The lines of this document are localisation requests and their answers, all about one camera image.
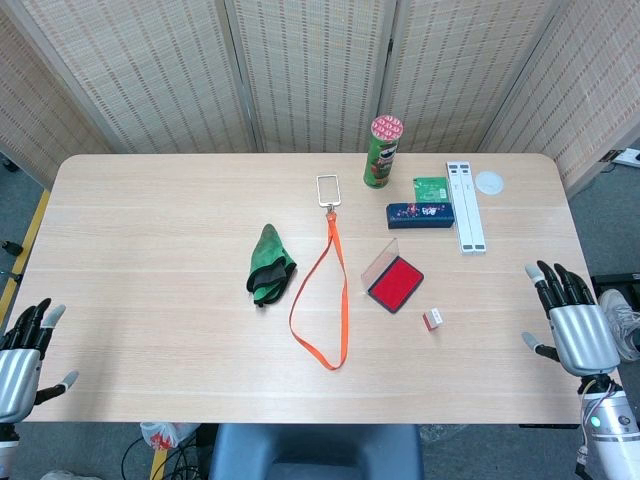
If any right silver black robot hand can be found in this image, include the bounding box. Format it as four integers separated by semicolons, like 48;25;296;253
521;259;622;377

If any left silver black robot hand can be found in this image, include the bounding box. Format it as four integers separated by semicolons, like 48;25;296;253
0;298;80;425

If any red ink stamp pad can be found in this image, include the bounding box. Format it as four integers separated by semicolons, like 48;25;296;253
360;238;425;315

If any white grey sneaker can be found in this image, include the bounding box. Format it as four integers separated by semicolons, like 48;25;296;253
598;288;640;362

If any black equipment base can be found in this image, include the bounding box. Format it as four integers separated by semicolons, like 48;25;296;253
589;272;640;301

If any red white plastic bag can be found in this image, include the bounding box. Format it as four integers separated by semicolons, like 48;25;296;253
139;421;199;453

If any white folding stand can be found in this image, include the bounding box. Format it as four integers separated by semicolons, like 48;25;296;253
445;160;487;256

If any white round table grommet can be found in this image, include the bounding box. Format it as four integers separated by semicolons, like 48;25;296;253
474;170;506;197

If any white power strip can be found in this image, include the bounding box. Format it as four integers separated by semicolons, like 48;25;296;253
602;148;640;168

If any dark blue pencil case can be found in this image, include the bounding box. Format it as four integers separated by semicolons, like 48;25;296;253
385;201;456;231

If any green card packet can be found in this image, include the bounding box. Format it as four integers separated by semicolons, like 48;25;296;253
412;176;450;204

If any woven folding screen panel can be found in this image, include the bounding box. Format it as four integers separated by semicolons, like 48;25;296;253
4;0;261;154
0;9;114;189
477;0;640;199
377;0;574;154
222;0;401;154

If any green Pringles can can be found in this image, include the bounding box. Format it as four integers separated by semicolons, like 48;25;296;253
363;114;404;190

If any green microfiber cloth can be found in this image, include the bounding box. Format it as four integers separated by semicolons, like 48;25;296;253
245;223;298;308

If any orange lanyard with badge holder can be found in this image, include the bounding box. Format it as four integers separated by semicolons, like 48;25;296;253
289;173;350;372

